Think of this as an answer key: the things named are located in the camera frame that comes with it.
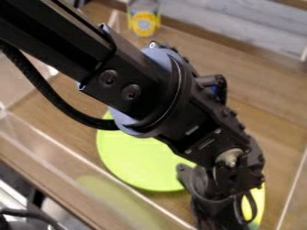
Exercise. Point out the yellow labelled tin can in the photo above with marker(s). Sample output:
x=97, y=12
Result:
x=143, y=17

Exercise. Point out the yellow green banana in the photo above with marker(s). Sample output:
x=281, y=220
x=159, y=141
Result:
x=259, y=198

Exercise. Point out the green round plate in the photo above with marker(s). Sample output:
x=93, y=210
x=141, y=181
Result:
x=141, y=161

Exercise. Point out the clear acrylic enclosure wall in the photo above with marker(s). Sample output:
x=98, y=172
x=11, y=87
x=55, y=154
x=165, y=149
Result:
x=89, y=190

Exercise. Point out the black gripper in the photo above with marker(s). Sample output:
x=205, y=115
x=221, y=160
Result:
x=217, y=211

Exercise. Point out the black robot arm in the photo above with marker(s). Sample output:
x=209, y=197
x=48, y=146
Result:
x=158, y=98

